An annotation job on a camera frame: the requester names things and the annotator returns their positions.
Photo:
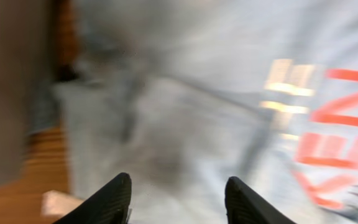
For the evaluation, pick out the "light blue printed t-shirt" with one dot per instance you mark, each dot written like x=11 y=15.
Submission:
x=184 y=94

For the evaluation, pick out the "folded grey garment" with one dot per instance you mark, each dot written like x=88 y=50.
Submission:
x=24 y=69

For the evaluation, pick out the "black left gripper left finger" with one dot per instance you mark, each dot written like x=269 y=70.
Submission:
x=109 y=205

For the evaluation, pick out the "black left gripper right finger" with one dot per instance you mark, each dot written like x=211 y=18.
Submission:
x=245 y=206

